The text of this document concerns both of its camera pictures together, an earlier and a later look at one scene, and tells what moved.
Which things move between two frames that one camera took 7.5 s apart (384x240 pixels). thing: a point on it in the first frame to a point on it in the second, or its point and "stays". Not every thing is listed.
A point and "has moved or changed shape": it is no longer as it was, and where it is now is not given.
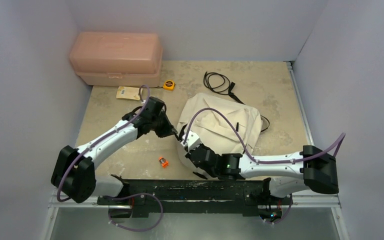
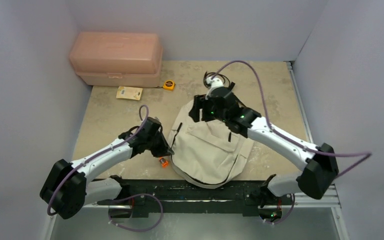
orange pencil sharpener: x=164 y=163 stays
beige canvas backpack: x=224 y=127 has moved or changed shape
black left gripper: x=168 y=128 to x=164 y=150
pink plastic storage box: x=117 y=59 stays
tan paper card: x=124 y=92 stays
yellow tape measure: x=169 y=85 stays
